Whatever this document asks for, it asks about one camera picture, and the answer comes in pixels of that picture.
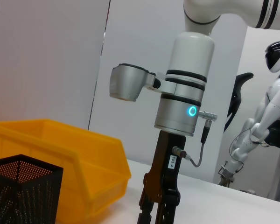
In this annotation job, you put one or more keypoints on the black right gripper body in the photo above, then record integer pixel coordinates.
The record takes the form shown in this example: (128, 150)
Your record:
(166, 172)

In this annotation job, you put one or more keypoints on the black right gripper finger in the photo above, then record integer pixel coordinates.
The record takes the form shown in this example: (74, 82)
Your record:
(166, 205)
(148, 198)

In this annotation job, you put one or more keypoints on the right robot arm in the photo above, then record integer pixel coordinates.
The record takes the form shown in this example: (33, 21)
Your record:
(191, 58)

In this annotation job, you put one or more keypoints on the black mesh pen holder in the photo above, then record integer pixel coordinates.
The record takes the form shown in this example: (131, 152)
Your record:
(25, 198)

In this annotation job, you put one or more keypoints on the yellow plastic storage bin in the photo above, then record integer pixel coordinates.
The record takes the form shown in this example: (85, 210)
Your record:
(95, 163)

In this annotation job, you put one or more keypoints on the white humanoid robot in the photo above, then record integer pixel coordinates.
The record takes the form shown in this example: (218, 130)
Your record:
(277, 93)

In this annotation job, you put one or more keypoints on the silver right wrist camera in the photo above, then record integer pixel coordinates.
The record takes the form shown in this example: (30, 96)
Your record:
(128, 81)

